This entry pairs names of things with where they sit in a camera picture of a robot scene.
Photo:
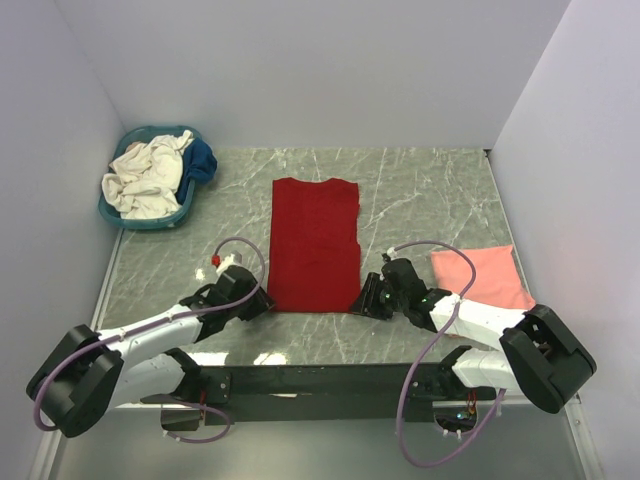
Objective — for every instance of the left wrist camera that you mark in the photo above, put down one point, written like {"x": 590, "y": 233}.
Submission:
{"x": 222, "y": 263}

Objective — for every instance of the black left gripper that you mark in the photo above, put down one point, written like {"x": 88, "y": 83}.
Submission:
{"x": 261, "y": 302}

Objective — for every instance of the cream white t shirt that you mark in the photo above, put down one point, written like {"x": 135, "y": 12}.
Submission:
{"x": 143, "y": 182}

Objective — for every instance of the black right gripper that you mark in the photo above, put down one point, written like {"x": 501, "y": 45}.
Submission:
{"x": 366, "y": 303}

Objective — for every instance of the folded pink t shirt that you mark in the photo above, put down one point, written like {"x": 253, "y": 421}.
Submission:
{"x": 495, "y": 301}

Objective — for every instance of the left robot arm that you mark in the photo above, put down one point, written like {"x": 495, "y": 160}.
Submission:
{"x": 90, "y": 373}

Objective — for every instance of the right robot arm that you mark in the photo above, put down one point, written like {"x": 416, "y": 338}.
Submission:
{"x": 531, "y": 352}

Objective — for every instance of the red t shirt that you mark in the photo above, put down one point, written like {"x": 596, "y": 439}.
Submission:
{"x": 314, "y": 254}

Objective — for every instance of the teal laundry basket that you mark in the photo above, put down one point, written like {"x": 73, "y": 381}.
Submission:
{"x": 146, "y": 134}

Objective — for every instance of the black base beam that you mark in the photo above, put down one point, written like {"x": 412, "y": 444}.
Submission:
{"x": 330, "y": 392}

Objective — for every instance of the blue t shirt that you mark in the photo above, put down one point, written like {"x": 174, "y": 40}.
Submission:
{"x": 199, "y": 166}

